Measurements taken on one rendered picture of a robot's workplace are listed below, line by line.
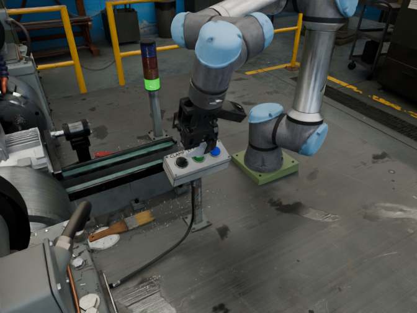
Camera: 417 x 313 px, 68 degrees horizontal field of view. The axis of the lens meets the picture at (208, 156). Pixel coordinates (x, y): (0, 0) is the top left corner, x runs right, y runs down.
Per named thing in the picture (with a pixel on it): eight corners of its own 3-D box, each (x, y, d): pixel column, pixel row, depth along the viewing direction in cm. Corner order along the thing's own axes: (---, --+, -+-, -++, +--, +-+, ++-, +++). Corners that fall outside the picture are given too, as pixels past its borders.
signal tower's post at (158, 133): (152, 142, 137) (141, 45, 113) (146, 133, 143) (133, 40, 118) (169, 137, 140) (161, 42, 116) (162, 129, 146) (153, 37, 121)
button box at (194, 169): (172, 187, 81) (174, 177, 77) (162, 166, 84) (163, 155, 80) (228, 167, 88) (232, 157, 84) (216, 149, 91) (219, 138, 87)
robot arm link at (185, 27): (277, -37, 93) (162, 7, 66) (313, -38, 87) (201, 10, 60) (277, 4, 100) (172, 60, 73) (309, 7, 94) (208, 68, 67)
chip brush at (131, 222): (90, 246, 91) (90, 244, 91) (87, 235, 95) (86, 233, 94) (156, 220, 100) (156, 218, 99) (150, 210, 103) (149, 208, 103)
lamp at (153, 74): (147, 81, 122) (146, 70, 119) (141, 76, 126) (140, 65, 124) (161, 78, 124) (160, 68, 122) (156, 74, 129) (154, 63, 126)
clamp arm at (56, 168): (43, 138, 102) (54, 182, 84) (40, 131, 100) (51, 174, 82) (54, 136, 103) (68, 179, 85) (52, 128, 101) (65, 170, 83)
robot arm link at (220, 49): (255, 33, 53) (226, 52, 48) (239, 82, 62) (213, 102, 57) (220, 10, 55) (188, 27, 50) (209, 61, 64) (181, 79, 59)
